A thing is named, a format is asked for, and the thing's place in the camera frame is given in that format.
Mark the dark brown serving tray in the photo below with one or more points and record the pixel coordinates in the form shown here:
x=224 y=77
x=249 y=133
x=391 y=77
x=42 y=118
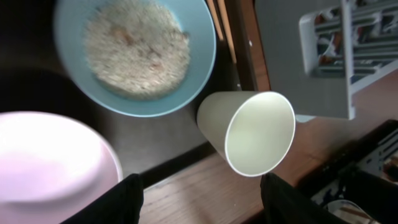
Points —
x=33 y=79

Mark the wooden chopstick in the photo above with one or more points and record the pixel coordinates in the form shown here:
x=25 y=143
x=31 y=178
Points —
x=216 y=21
x=227 y=29

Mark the grey dishwasher rack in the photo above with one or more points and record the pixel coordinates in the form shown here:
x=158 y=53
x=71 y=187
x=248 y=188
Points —
x=320 y=53

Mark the pale green cup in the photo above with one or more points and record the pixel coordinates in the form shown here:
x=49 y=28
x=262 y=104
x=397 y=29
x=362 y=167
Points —
x=252 y=131

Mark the rice leftovers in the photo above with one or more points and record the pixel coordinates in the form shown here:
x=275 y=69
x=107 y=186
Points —
x=137 y=48

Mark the pink white bowl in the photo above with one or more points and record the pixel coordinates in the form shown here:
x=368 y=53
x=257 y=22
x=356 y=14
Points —
x=52 y=167

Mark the light blue bowl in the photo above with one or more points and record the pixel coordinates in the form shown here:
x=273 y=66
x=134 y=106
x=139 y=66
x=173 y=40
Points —
x=193 y=17

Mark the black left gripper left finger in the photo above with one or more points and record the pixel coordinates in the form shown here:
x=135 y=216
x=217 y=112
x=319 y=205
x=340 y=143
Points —
x=120 y=205

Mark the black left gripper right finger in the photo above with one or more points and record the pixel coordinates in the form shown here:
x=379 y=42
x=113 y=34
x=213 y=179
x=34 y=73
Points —
x=283 y=204

